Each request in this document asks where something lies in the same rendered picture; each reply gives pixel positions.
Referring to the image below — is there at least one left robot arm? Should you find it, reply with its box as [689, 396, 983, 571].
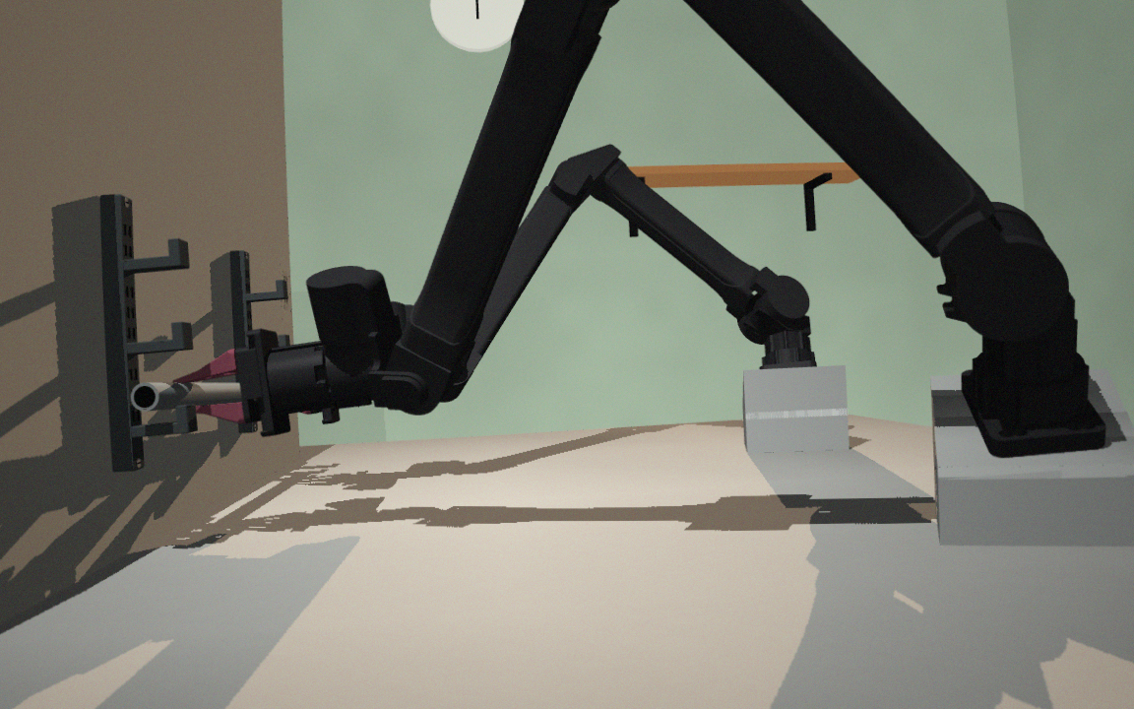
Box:
[272, 0, 1106, 458]

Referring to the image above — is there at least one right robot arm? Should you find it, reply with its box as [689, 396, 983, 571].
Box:
[441, 144, 816, 403]

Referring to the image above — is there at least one grey metal bar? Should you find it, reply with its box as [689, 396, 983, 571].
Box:
[132, 382, 242, 412]

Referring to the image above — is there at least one tan wall panel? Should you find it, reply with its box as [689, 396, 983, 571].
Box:
[0, 0, 301, 624]

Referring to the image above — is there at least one dark grey wall rack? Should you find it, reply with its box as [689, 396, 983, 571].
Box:
[100, 194, 288, 472]

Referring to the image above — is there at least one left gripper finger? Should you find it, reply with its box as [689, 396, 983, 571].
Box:
[172, 349, 238, 383]
[196, 402, 246, 423]

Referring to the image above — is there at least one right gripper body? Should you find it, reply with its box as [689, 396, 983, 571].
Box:
[310, 408, 340, 424]

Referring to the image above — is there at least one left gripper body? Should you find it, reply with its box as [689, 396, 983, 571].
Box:
[235, 329, 336, 437]

